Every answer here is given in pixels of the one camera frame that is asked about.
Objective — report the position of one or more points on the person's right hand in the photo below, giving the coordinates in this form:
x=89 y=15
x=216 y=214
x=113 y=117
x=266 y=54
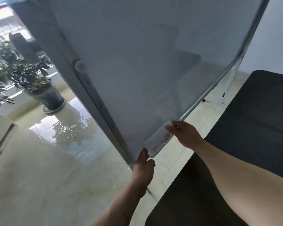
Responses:
x=187 y=135

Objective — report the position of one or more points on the person's left hand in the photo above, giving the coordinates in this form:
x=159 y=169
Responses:
x=142 y=171

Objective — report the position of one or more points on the person's left thumb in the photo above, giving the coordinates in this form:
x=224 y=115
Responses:
x=144 y=154

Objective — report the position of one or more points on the person's right thumb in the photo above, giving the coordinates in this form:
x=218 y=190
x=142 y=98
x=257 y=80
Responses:
x=171 y=131

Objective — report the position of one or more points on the white whiteboard panel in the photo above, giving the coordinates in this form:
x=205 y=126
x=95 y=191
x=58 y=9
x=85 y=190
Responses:
x=143 y=68

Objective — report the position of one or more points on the person's left forearm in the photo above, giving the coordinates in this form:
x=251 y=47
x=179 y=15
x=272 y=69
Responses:
x=122 y=207

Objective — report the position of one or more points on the person's right forearm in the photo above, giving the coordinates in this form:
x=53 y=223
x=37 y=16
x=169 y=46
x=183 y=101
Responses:
x=238 y=185

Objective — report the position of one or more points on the black fabric sofa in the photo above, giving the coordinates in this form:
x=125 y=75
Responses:
x=250 y=115

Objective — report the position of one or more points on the plant pot saucer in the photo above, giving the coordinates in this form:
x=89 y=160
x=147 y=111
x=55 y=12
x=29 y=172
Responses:
x=59 y=108

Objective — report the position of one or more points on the grey round stand knob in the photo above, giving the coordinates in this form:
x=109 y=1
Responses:
x=80 y=66

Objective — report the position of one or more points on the dark plant pot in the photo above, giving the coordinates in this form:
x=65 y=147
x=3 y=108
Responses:
x=48 y=96

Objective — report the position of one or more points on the grey whiteboard stand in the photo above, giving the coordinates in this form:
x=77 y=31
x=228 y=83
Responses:
x=68 y=56

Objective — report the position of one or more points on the beige low cabinet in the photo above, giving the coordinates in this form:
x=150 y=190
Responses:
x=1 y=129

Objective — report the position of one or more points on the green leafy plant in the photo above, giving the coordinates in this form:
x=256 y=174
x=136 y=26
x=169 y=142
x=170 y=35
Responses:
x=11 y=70

